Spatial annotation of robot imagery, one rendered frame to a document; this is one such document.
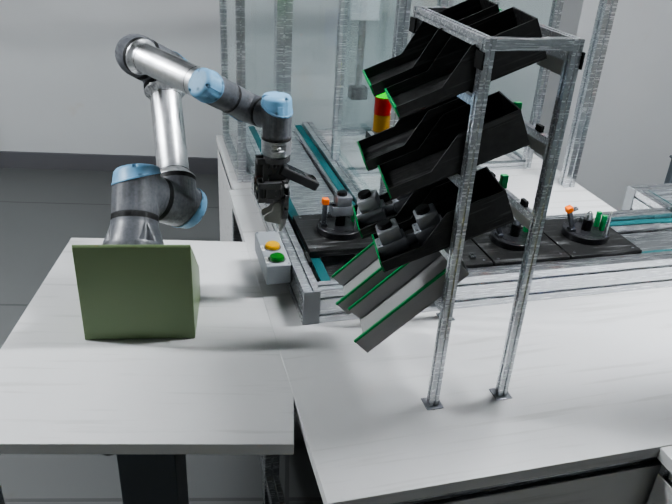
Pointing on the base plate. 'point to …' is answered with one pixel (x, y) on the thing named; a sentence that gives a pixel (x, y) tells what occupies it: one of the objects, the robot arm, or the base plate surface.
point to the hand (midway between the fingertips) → (282, 225)
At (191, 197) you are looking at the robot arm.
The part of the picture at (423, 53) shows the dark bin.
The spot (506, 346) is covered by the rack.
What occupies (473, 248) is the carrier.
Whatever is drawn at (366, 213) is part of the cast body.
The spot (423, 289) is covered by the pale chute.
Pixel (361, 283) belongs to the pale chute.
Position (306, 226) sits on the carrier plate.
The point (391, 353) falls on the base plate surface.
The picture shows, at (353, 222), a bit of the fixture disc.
